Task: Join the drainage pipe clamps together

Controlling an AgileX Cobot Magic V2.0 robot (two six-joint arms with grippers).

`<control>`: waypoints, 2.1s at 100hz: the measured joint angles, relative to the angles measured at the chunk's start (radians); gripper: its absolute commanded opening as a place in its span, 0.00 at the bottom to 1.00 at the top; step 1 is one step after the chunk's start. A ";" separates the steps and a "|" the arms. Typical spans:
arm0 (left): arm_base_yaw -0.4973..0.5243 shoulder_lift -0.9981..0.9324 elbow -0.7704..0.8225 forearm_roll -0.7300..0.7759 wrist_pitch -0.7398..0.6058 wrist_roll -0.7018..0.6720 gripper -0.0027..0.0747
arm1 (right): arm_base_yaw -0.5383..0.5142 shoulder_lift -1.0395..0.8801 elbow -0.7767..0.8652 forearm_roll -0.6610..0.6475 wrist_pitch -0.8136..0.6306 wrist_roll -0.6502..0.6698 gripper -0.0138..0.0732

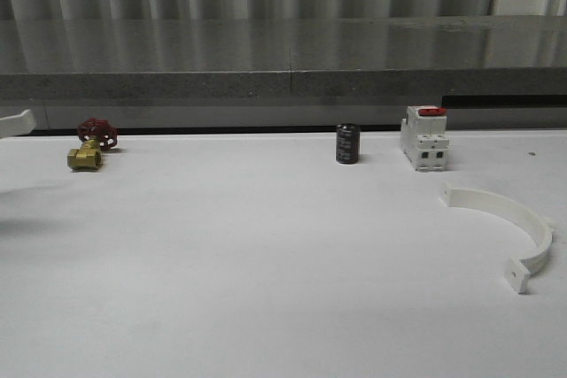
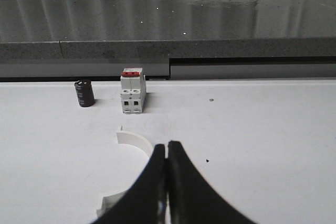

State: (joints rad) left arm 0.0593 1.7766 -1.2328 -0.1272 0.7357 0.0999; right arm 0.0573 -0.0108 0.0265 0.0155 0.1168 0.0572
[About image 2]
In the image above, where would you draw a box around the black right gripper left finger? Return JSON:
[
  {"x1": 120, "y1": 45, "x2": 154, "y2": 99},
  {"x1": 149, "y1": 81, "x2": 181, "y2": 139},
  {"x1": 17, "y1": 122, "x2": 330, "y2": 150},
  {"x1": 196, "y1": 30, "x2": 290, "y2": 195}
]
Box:
[{"x1": 94, "y1": 144, "x2": 167, "y2": 224}]

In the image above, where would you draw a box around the white half pipe clamp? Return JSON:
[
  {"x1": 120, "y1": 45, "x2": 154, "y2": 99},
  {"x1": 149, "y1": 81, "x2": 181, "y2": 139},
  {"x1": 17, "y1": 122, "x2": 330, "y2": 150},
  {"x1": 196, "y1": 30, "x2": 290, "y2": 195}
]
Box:
[{"x1": 96, "y1": 126, "x2": 154, "y2": 218}]

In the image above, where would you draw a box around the white circuit breaker red switch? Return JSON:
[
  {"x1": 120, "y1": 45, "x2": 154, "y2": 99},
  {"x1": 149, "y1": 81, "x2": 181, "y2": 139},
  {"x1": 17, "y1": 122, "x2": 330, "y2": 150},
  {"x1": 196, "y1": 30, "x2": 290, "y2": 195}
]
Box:
[{"x1": 120, "y1": 67, "x2": 146, "y2": 114}]

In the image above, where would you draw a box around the grey stone counter ledge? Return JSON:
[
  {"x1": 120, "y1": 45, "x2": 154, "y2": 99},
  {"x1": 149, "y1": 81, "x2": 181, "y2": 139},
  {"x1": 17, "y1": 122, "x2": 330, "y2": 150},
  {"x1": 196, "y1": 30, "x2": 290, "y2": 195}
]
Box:
[{"x1": 1, "y1": 0, "x2": 335, "y2": 81}]

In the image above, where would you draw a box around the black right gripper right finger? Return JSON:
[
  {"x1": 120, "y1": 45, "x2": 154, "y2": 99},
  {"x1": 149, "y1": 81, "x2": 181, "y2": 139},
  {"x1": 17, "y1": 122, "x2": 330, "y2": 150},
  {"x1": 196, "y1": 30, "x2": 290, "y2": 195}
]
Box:
[{"x1": 167, "y1": 141, "x2": 253, "y2": 223}]

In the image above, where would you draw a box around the black cylindrical capacitor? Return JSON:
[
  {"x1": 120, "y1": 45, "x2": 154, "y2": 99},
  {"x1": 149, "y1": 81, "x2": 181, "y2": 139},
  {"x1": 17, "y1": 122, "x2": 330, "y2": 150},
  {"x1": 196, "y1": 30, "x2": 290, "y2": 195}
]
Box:
[{"x1": 74, "y1": 79, "x2": 95, "y2": 108}]

